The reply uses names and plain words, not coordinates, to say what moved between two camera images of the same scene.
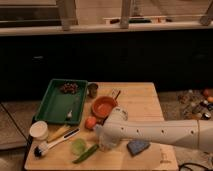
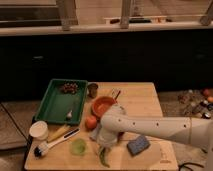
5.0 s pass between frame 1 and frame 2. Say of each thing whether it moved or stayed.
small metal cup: stayed
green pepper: moved
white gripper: stayed
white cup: stayed
